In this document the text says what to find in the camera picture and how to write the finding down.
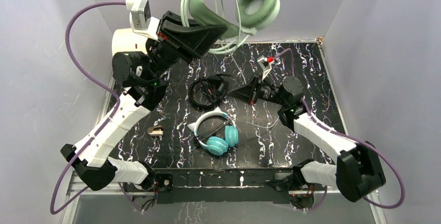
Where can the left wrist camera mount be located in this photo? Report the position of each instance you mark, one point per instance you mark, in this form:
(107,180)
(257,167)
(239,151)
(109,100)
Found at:
(141,20)

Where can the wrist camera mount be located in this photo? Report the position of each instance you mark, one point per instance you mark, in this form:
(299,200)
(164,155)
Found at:
(265,65)
(141,20)

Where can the teal cat-ear headphones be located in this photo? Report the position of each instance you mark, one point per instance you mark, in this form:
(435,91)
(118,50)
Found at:
(220,138)

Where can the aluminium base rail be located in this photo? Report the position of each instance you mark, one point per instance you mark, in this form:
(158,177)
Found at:
(219,195)

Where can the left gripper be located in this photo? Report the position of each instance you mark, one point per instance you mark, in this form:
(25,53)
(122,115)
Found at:
(168,39)

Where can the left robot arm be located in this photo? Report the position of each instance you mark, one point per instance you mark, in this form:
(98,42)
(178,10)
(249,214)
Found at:
(141,54)

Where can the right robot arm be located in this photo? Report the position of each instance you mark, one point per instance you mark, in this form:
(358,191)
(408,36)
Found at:
(356,171)

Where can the green headphones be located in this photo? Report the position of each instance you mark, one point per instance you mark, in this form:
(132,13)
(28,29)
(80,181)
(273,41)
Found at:
(251,16)

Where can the cream cylindrical drum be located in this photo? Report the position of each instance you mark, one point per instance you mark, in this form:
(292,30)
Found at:
(124,40)

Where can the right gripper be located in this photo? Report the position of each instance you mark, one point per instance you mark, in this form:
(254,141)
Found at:
(247,93)

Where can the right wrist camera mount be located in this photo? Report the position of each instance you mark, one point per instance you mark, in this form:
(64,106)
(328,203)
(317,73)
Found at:
(265,65)

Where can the black headphones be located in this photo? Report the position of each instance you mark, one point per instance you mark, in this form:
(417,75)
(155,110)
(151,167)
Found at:
(215,87)

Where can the small tan white clip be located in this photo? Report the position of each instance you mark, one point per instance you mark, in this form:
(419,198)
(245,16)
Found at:
(155,131)

